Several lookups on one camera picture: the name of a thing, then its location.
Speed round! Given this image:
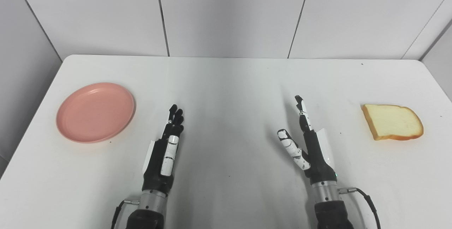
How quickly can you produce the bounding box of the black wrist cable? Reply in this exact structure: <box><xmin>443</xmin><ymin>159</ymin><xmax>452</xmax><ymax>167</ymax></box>
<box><xmin>338</xmin><ymin>187</ymin><xmax>381</xmax><ymax>229</ymax></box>
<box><xmin>111</xmin><ymin>199</ymin><xmax>140</xmax><ymax>229</ymax></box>

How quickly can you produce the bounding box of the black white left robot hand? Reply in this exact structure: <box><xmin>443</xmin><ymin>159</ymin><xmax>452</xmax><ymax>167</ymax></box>
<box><xmin>142</xmin><ymin>104</ymin><xmax>185</xmax><ymax>196</ymax></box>

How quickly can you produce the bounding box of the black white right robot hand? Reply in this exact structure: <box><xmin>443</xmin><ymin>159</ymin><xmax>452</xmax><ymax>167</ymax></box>
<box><xmin>277</xmin><ymin>95</ymin><xmax>338</xmax><ymax>187</ymax></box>

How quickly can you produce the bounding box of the pink round plate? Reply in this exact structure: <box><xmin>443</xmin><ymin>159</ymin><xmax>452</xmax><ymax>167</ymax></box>
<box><xmin>56</xmin><ymin>82</ymin><xmax>136</xmax><ymax>143</ymax></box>

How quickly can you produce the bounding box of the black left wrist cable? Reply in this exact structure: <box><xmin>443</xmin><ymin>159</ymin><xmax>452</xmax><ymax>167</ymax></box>
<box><xmin>111</xmin><ymin>199</ymin><xmax>140</xmax><ymax>229</ymax></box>

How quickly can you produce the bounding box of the slice of white bread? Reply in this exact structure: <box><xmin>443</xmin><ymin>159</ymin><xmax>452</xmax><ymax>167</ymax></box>
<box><xmin>361</xmin><ymin>104</ymin><xmax>424</xmax><ymax>141</ymax></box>

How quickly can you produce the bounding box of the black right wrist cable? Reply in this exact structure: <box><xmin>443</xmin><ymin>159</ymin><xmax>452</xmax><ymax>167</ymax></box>
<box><xmin>338</xmin><ymin>187</ymin><xmax>381</xmax><ymax>229</ymax></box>

